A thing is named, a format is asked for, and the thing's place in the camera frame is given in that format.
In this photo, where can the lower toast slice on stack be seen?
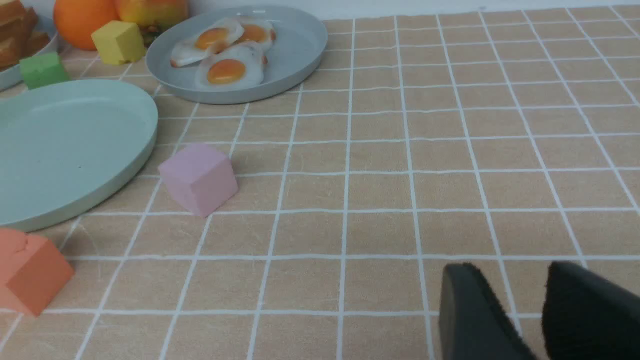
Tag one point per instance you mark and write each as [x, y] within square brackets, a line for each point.
[37, 42]

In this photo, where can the fried egg toy back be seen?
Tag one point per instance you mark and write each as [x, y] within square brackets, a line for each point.
[258, 31]

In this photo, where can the fried egg toy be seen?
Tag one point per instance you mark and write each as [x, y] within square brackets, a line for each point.
[240, 66]
[210, 41]
[258, 31]

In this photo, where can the blue toast plate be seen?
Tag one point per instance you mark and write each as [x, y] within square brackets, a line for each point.
[11, 76]

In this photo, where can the orange foam cube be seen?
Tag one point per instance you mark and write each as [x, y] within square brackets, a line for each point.
[32, 271]

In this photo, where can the toast slice on stack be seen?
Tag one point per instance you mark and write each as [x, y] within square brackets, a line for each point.
[16, 25]
[37, 42]

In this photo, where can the pink foam cube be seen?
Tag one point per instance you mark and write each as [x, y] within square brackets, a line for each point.
[200, 178]

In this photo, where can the green center plate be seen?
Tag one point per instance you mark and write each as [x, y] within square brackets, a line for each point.
[67, 147]

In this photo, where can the yellow foam cube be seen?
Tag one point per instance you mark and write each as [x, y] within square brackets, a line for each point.
[119, 42]

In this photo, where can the orange fruit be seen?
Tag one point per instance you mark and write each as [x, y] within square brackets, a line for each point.
[76, 20]

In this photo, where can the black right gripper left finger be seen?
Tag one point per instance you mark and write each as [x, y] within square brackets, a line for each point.
[473, 324]

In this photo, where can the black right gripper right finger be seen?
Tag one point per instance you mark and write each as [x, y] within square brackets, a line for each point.
[588, 317]

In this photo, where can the green foam cube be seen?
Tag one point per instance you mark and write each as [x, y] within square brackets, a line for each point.
[42, 70]

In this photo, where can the blue egg plate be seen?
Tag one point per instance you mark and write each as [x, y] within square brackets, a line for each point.
[301, 39]

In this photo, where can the red yellow apple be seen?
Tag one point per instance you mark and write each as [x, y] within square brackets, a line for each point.
[162, 14]

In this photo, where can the fried egg toy front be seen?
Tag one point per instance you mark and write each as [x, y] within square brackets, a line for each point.
[240, 66]

